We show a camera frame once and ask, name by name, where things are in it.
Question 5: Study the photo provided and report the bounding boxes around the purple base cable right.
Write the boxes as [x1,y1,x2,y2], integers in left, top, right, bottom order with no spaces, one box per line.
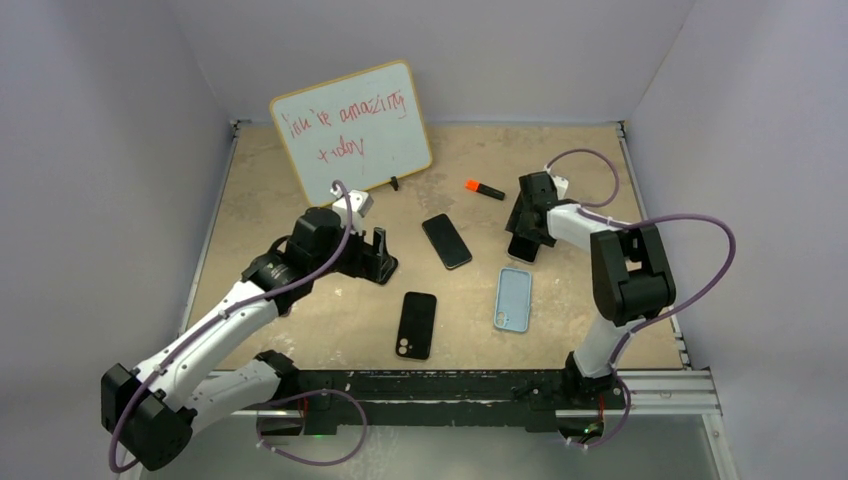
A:
[564,370,634,452]

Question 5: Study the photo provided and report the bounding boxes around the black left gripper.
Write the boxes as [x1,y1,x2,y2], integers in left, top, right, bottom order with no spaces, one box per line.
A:
[312,220,392,282]

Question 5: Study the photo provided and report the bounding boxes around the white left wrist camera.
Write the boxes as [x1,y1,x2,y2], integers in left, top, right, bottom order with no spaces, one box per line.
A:
[330,187,374,234]

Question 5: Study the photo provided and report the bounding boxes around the black smartphone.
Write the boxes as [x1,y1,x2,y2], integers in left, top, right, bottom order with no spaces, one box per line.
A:
[422,213,473,270]

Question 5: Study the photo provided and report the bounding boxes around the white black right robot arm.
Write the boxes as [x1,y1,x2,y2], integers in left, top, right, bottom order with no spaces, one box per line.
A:
[505,171,676,407]

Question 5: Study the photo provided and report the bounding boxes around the black phone case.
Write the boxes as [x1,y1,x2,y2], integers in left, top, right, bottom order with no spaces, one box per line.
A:
[395,292,437,361]

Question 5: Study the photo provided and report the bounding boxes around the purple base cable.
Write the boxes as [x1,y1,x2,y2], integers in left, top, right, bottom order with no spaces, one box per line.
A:
[255,388,369,468]
[564,370,634,452]

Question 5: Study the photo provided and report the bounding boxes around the aluminium frame rail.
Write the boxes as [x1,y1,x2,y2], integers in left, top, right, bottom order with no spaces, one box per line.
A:
[619,370,721,416]

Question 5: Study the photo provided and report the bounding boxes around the orange capped black marker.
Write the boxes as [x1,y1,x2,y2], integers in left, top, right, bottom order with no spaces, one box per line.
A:
[465,180,506,201]

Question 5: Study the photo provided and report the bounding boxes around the yellow framed whiteboard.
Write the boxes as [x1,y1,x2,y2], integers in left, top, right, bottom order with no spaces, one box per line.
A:
[269,60,433,206]

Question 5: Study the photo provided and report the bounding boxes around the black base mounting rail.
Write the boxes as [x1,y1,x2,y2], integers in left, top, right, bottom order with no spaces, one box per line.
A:
[260,369,629,436]

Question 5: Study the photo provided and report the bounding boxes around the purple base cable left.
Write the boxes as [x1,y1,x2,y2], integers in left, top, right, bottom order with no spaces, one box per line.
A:
[255,388,369,468]

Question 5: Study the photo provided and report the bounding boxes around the light blue phone case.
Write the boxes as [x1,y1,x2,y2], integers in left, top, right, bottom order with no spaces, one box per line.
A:
[493,267,532,333]

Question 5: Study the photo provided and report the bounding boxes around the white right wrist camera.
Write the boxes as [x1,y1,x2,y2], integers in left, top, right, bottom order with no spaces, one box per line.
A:
[550,175,570,200]

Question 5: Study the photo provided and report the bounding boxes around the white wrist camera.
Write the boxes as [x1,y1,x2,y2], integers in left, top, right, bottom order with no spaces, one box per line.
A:
[550,175,570,200]
[330,187,374,234]

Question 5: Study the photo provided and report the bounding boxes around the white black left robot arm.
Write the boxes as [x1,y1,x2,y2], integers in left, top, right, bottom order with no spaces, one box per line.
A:
[100,203,398,474]

